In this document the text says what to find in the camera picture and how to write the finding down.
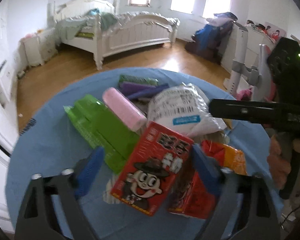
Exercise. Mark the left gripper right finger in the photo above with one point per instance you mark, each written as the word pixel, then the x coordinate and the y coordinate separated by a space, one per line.
pixel 244 209

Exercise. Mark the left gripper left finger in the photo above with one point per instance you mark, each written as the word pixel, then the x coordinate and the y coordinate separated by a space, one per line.
pixel 45 197

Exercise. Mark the orange snack bag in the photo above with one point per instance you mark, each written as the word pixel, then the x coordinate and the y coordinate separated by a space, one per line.
pixel 226 156

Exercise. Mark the white shipping bag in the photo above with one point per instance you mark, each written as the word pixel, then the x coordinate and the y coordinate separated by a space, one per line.
pixel 184 109

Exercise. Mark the green plastic wrapper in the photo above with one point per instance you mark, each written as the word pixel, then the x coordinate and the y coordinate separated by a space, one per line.
pixel 99 126

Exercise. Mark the red cartoon milk carton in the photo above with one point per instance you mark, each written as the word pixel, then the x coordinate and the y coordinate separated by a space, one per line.
pixel 152 168

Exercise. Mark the green bag roll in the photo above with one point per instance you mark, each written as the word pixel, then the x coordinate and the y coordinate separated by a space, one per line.
pixel 138 80

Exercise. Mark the purple bag roll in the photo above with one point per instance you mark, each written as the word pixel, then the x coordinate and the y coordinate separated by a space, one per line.
pixel 128 88

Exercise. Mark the small red white carton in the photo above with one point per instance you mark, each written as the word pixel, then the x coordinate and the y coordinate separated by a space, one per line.
pixel 190 198

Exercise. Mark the person's right hand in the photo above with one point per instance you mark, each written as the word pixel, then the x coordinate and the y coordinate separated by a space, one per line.
pixel 278 166

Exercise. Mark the red grey desk chair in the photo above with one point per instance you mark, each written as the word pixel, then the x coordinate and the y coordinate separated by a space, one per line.
pixel 261 84

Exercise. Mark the white grey study desk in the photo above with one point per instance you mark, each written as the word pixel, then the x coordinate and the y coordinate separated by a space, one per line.
pixel 238 64

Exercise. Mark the white dresser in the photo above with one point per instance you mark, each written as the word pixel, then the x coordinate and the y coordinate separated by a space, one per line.
pixel 255 38

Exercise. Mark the round blue tablecloth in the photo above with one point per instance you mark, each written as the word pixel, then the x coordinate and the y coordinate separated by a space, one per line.
pixel 52 144

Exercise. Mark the white nightstand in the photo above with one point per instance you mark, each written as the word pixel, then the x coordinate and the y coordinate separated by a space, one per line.
pixel 40 47

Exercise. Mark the green blanket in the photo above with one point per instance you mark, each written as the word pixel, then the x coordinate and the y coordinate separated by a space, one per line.
pixel 83 26

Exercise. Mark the white wooden bed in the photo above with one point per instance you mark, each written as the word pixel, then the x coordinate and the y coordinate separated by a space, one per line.
pixel 134 29

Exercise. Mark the white wardrobe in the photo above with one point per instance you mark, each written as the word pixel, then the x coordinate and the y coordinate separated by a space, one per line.
pixel 8 115

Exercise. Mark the red photo frame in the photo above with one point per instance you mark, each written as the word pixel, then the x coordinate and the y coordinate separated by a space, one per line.
pixel 274 32

